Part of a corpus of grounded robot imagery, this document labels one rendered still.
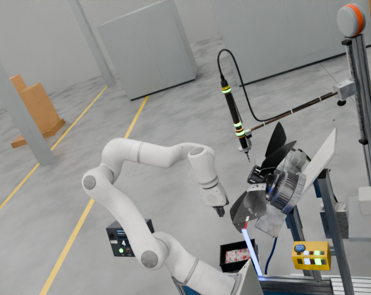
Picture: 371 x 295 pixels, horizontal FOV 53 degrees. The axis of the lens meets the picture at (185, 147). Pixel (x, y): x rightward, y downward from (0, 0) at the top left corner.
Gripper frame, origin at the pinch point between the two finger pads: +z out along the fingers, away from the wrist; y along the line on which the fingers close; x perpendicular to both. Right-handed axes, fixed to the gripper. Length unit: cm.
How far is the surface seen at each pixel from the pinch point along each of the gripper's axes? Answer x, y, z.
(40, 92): 544, -664, 40
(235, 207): 56, -21, 43
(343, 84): 85, 51, -14
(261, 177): 56, 2, 22
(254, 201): 38.2, 0.0, 25.2
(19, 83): 532, -701, 3
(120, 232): 10, -73, 20
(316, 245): 16, 32, 36
